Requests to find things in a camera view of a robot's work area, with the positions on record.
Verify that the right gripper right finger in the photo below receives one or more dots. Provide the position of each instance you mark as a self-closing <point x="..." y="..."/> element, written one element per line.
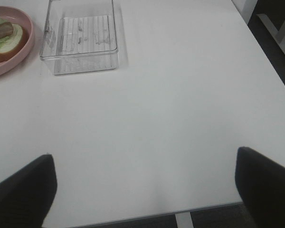
<point x="260" y="182"/>

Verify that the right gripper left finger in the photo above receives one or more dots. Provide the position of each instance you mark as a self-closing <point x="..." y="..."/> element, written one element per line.
<point x="27" y="196"/>

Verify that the bread slice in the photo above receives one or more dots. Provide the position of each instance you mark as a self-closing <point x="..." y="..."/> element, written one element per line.
<point x="14" y="43"/>

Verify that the bacon strip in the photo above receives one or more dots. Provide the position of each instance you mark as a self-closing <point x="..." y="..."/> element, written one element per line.
<point x="6" y="29"/>

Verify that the pink round plate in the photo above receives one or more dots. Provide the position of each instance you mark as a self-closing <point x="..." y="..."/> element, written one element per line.
<point x="18" y="16"/>

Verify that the right clear plastic tray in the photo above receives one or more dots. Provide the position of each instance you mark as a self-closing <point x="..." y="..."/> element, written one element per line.
<point x="79" y="36"/>

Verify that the white table leg frame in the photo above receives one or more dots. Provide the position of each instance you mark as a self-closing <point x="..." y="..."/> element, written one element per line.
<point x="277" y="34"/>

